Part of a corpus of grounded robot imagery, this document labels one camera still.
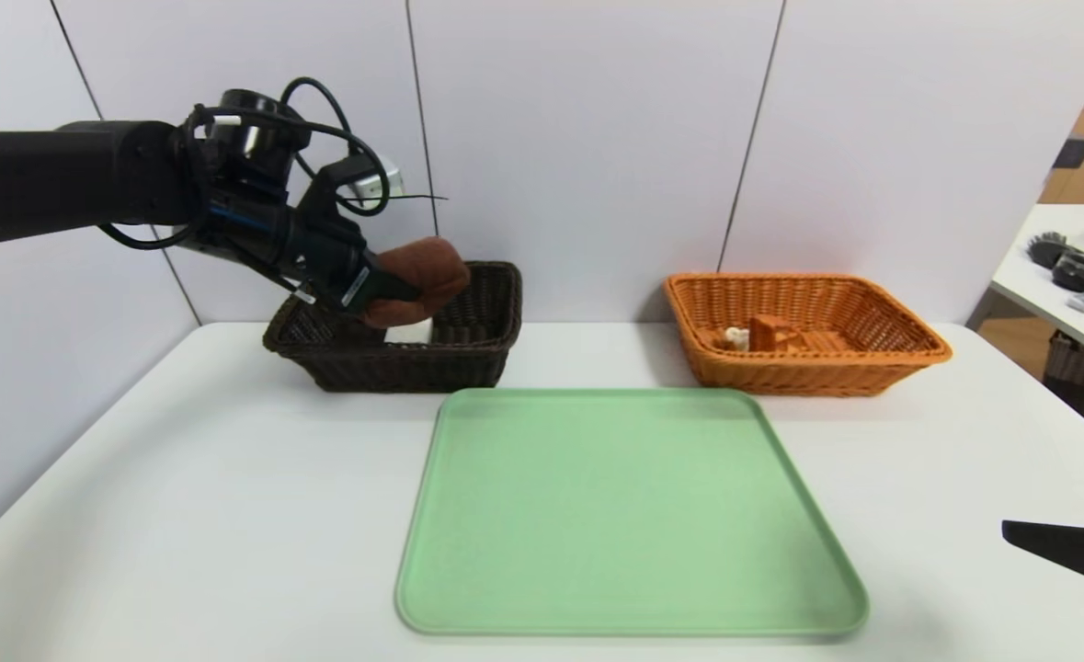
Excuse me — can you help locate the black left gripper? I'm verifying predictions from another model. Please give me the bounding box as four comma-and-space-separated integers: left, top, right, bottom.
283, 222, 422, 319

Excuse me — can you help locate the brown towel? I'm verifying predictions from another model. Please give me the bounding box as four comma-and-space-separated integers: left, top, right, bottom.
358, 236, 471, 330

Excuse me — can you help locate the toy fruit tart slice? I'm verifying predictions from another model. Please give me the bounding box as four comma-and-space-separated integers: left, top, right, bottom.
724, 314, 837, 356

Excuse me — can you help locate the dark brown wicker basket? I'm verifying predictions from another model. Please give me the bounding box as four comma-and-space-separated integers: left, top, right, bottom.
262, 260, 522, 394

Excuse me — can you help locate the orange wicker basket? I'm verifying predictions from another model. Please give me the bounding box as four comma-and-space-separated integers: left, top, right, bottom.
664, 272, 953, 397

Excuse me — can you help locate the light green plastic tray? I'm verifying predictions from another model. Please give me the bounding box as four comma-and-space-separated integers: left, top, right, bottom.
394, 388, 869, 637

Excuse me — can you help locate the white background table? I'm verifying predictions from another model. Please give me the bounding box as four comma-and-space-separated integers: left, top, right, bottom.
992, 204, 1084, 360

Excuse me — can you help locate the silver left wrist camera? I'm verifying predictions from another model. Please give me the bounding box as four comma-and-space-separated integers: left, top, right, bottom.
321, 154, 405, 209

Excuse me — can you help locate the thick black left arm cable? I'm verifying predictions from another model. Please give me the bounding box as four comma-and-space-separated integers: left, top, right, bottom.
100, 78, 391, 249

